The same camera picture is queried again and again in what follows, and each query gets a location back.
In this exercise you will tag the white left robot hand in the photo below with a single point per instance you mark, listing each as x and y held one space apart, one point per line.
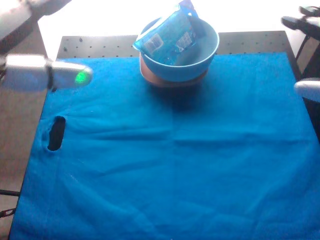
25 72

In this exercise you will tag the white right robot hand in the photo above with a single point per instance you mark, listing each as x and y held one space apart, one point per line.
310 90

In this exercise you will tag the blue snack packet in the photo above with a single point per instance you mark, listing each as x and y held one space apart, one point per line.
167 40

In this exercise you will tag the black metal rod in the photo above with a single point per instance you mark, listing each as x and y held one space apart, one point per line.
10 193

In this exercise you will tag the light blue bowl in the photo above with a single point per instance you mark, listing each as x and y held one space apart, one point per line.
175 72

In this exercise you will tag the pink bowl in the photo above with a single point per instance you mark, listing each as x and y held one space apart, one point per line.
172 84

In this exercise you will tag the blue cloth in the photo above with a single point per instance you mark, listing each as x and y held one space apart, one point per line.
175 162

